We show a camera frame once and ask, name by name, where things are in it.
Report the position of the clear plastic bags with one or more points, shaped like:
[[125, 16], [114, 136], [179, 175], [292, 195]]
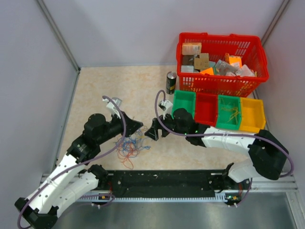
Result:
[[225, 69]]

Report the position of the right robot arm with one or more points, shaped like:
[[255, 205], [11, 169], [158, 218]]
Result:
[[266, 156]]

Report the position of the orange packet in basket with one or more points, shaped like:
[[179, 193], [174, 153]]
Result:
[[233, 60]]

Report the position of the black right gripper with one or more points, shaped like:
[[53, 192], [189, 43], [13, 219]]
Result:
[[152, 132]]

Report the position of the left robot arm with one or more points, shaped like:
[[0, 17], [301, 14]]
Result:
[[44, 206]]

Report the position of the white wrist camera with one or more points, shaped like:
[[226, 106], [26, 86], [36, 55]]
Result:
[[166, 106], [112, 106]]

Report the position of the brown cardboard box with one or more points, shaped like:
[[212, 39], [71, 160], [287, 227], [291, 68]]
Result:
[[201, 61]]

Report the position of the left green bin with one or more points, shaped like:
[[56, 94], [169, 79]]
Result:
[[186, 100]]

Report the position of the dark drink can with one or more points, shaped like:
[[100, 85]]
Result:
[[171, 82]]

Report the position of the yellow bin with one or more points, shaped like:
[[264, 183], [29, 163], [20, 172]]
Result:
[[253, 117]]

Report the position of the green bin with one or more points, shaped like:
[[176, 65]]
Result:
[[186, 100], [229, 112]]

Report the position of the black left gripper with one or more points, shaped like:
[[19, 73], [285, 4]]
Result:
[[131, 125]]

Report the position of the right green bin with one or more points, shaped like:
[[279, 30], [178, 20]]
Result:
[[229, 112]]

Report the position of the red bin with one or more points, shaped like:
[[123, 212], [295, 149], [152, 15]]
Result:
[[206, 109]]

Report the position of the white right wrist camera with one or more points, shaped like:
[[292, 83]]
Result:
[[166, 106]]

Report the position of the orange box in basket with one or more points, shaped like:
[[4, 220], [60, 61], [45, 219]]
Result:
[[191, 48]]

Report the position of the red plastic basket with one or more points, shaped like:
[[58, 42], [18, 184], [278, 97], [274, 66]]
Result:
[[248, 47]]

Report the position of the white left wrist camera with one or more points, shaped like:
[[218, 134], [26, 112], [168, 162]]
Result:
[[112, 106]]

